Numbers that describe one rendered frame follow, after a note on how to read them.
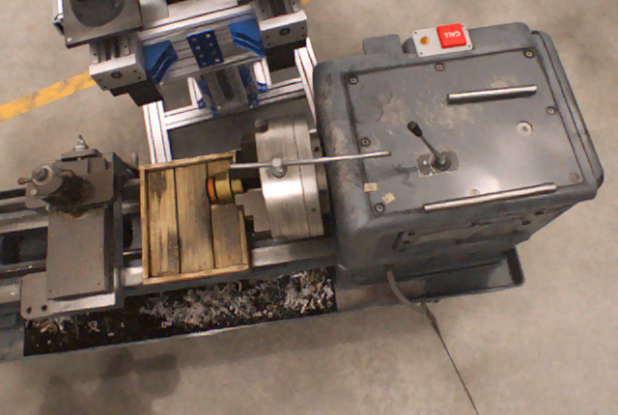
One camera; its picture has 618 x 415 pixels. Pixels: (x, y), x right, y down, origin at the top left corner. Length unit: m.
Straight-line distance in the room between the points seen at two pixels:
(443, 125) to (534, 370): 1.48
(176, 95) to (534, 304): 1.89
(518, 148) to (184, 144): 1.59
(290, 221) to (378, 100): 0.34
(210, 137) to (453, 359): 1.44
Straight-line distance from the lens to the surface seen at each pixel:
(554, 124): 1.25
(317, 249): 1.46
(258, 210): 1.25
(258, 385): 2.31
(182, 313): 1.81
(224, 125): 2.38
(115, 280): 1.51
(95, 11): 1.54
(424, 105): 1.19
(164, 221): 1.54
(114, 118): 2.83
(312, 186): 1.14
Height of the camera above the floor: 2.29
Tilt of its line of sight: 68 degrees down
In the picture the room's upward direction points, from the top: 10 degrees counter-clockwise
